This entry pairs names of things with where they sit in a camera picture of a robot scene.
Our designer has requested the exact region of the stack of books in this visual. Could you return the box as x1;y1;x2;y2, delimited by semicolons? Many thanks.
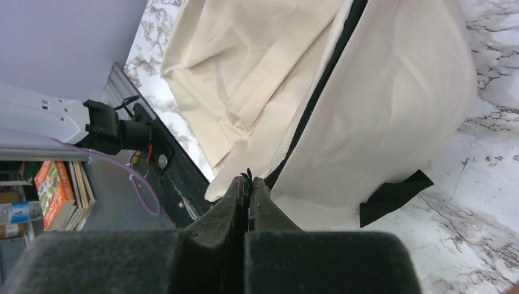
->
34;161;96;231

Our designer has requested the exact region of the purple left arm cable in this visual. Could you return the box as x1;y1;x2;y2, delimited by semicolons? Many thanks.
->
53;138;162;218

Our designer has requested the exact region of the plastic water bottle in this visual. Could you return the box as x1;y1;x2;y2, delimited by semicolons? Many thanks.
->
1;201;43;225

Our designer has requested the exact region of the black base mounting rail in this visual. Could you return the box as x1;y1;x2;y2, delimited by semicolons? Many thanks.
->
133;104;211;227

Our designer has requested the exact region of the cream canvas backpack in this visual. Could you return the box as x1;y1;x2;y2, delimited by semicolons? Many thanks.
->
161;1;477;230

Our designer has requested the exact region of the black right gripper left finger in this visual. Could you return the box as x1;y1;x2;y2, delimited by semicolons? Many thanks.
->
4;175;248;293

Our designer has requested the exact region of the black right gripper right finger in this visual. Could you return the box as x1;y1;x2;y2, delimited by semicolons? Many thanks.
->
244;178;421;293

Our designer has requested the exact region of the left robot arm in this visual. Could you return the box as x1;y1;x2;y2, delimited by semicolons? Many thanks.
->
1;83;153;155

